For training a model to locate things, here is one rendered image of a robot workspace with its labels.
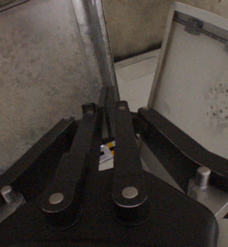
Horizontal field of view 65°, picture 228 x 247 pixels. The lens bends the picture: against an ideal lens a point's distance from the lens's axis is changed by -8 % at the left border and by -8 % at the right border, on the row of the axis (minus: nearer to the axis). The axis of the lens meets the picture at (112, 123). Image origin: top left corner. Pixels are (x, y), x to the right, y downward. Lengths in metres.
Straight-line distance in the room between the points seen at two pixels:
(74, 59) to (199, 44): 0.31
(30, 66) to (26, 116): 0.15
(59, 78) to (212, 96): 0.38
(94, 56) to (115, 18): 0.96
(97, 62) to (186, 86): 0.25
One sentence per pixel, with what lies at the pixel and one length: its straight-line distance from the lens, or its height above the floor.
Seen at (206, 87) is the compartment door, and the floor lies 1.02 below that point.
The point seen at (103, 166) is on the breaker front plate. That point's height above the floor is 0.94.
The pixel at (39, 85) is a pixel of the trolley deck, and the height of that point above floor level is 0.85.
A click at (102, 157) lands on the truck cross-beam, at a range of 0.65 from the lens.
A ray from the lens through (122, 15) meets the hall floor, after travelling 1.46.
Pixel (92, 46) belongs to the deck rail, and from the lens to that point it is 0.49.
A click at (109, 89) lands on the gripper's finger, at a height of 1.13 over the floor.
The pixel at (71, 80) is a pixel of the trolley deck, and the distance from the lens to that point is 0.52.
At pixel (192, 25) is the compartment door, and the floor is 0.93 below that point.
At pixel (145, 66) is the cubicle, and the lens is 1.38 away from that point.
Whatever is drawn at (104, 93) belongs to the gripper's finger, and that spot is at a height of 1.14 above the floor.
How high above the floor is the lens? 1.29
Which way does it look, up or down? 43 degrees down
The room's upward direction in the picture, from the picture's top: 149 degrees clockwise
